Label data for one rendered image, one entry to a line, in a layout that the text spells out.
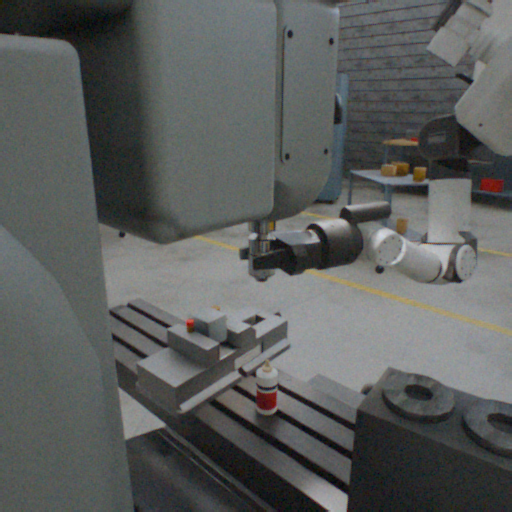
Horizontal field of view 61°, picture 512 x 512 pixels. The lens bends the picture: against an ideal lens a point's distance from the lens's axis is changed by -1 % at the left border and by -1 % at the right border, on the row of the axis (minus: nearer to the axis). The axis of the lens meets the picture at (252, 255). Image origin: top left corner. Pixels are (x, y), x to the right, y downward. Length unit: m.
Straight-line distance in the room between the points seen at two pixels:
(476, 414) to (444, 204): 0.56
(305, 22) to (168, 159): 0.29
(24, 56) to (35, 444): 0.27
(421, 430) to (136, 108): 0.48
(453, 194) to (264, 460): 0.68
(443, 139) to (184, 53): 0.72
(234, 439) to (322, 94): 0.58
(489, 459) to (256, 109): 0.47
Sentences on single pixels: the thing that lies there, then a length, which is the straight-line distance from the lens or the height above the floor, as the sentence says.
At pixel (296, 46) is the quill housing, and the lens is 0.61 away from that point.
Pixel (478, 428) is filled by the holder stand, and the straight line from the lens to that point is 0.60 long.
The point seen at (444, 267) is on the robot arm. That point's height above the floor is 1.15.
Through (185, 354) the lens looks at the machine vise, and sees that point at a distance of 0.92.
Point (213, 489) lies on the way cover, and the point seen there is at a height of 0.86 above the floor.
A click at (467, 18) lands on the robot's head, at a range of 0.98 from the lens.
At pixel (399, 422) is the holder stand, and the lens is 0.60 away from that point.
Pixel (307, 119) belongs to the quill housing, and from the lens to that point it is 0.63.
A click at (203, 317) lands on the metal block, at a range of 0.90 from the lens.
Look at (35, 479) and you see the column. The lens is 0.39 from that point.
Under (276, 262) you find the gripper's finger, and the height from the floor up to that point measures 1.23.
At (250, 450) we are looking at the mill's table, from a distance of 0.81.
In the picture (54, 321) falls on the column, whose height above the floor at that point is 1.33.
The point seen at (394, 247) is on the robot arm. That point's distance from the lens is 0.84.
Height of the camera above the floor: 1.48
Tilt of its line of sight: 19 degrees down
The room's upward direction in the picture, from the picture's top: straight up
